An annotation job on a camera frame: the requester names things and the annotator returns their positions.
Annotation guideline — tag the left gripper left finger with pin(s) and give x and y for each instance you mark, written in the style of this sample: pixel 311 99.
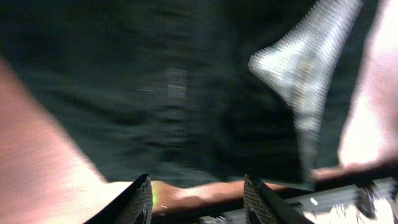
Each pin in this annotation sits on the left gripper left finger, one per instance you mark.
pixel 132 206

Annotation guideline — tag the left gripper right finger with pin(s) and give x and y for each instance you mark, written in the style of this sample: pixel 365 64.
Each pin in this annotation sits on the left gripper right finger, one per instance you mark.
pixel 263 206

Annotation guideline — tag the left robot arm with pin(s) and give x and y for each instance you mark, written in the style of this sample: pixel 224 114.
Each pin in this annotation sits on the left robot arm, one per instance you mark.
pixel 361 190

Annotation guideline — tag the black shorts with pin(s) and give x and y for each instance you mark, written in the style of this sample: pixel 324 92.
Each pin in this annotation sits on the black shorts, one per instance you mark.
pixel 193 91

